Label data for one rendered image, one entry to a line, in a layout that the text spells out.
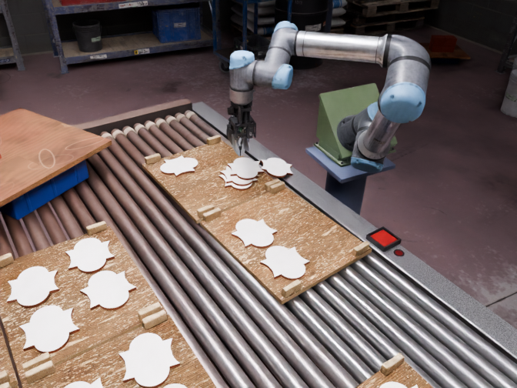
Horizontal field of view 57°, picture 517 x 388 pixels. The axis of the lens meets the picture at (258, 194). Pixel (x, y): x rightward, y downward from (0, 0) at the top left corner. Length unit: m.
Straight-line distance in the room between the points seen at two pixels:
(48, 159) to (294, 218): 0.84
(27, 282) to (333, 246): 0.86
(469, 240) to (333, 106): 1.53
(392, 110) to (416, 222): 1.88
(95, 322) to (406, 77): 1.03
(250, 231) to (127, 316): 0.45
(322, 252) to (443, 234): 1.83
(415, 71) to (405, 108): 0.10
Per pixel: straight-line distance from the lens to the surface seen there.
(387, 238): 1.52
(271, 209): 1.56
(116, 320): 1.26
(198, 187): 1.67
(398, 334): 1.27
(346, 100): 2.02
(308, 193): 1.68
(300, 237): 1.46
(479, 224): 3.36
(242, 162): 1.74
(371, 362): 1.22
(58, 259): 1.47
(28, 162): 1.74
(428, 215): 3.30
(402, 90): 1.36
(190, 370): 1.14
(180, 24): 5.80
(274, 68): 1.46
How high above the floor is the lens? 1.87
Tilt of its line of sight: 35 degrees down
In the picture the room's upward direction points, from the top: 2 degrees clockwise
